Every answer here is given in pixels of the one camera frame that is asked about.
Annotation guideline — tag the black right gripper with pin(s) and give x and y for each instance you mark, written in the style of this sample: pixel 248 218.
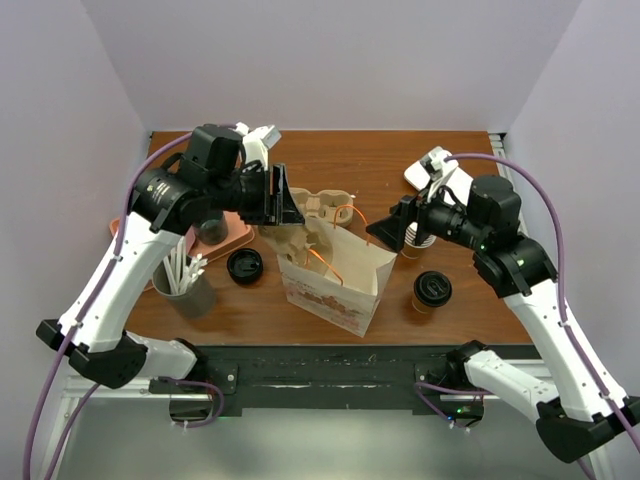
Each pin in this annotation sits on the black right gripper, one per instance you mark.
pixel 391 229

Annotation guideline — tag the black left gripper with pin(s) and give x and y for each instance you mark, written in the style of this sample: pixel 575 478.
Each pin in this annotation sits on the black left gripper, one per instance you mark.
pixel 278 208

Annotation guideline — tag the black plastic cup lid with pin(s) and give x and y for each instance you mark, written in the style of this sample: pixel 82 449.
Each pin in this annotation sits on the black plastic cup lid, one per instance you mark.
pixel 433 285

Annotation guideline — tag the single paper coffee cup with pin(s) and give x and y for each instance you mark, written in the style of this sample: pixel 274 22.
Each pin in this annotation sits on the single paper coffee cup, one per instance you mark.
pixel 426 306

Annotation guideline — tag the brown paper takeout bag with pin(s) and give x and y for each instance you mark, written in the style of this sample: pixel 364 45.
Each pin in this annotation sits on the brown paper takeout bag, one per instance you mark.
pixel 345 280

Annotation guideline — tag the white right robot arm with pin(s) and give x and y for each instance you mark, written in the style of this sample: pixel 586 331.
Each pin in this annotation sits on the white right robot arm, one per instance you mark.
pixel 583 408

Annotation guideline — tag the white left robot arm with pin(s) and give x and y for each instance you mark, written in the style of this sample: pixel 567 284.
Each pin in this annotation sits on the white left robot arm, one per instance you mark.
pixel 223 168

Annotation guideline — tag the stack of paper cups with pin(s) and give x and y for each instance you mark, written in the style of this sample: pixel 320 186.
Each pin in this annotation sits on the stack of paper cups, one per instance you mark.
pixel 412 249

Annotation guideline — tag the cardboard two-cup carrier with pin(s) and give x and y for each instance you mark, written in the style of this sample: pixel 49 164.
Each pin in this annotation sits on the cardboard two-cup carrier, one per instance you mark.
pixel 326 205

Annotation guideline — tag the orange plastic tray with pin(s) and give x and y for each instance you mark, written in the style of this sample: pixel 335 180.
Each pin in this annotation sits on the orange plastic tray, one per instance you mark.
pixel 220 245

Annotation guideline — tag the stack of black lids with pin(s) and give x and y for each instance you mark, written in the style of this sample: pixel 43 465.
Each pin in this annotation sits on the stack of black lids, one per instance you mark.
pixel 245 266

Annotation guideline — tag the dark green mug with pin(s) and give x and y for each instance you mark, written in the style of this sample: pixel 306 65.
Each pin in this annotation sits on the dark green mug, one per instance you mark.
pixel 213 230

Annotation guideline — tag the white rectangular tray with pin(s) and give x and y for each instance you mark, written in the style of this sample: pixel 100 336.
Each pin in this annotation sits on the white rectangular tray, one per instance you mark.
pixel 459 183

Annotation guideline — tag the grey cup with stirrers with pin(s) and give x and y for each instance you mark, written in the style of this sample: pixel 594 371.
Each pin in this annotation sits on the grey cup with stirrers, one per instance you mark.
pixel 180 279

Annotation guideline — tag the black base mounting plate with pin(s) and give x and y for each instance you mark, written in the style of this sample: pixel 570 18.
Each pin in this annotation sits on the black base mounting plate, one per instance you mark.
pixel 337 377

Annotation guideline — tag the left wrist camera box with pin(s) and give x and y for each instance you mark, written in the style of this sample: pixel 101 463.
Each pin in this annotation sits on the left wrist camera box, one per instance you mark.
pixel 258 142

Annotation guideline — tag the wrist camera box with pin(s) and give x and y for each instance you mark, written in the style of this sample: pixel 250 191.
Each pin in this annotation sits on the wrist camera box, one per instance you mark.
pixel 438 167
pixel 258 142

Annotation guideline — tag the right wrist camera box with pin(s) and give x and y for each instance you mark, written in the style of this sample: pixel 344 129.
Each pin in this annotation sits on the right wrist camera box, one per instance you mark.
pixel 438 167

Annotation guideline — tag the aluminium frame rail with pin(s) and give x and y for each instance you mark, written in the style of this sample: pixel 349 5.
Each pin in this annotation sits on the aluminium frame rail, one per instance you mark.
pixel 227 168

